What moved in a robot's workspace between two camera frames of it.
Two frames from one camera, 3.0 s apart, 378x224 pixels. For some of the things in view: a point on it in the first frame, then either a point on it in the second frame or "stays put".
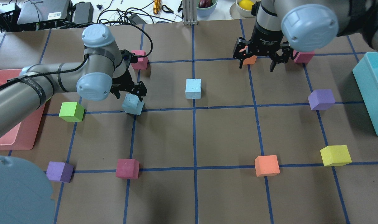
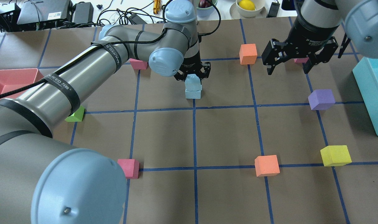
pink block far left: [142, 63] stays put
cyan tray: [370, 74] stays put
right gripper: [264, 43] to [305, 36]
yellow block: [335, 155] stays put
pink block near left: [127, 169] stays put
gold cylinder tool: [157, 6] stays put
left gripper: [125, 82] to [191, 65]
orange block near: [266, 165] stays put
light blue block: [131, 104] to [192, 83]
